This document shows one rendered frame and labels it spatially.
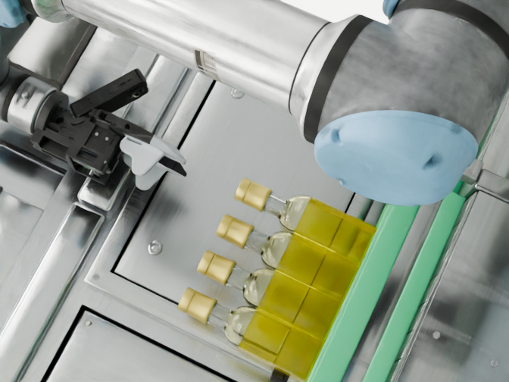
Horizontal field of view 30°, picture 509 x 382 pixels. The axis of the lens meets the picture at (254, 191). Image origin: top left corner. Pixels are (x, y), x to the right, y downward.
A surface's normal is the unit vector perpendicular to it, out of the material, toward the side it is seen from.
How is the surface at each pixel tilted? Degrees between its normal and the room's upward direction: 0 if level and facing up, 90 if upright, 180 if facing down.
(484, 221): 90
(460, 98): 115
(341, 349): 90
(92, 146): 90
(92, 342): 90
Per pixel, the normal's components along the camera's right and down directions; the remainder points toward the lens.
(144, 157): -0.11, -0.35
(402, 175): -0.38, 0.85
